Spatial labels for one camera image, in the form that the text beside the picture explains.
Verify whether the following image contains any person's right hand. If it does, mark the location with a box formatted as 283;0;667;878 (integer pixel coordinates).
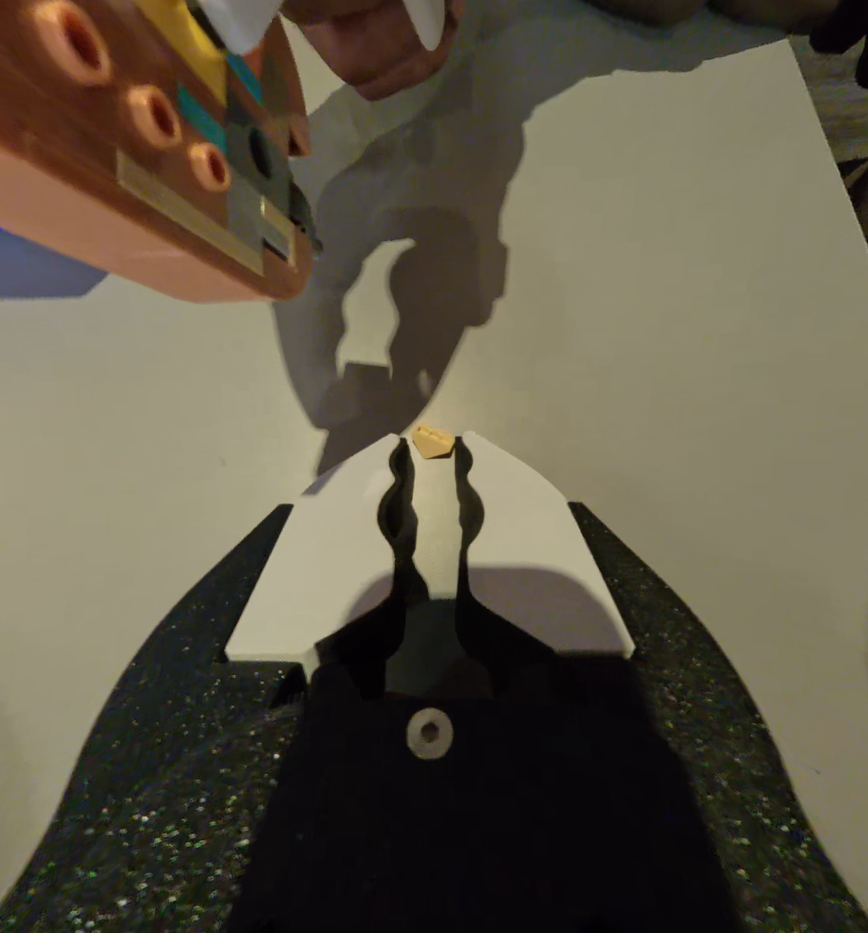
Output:
282;0;471;103

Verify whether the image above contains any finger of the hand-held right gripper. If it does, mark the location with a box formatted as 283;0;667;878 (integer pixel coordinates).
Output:
403;0;468;53
186;0;284;58

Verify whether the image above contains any small tan toy brick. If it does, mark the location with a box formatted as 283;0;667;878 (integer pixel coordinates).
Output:
410;424;455;461

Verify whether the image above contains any brown toy brick assembly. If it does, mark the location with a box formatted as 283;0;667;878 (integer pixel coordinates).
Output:
0;0;323;305

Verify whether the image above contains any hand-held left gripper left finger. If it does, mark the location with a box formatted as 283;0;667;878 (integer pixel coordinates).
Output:
224;433;429;666

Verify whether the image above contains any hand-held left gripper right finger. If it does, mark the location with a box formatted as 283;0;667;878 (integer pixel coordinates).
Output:
454;433;636;660

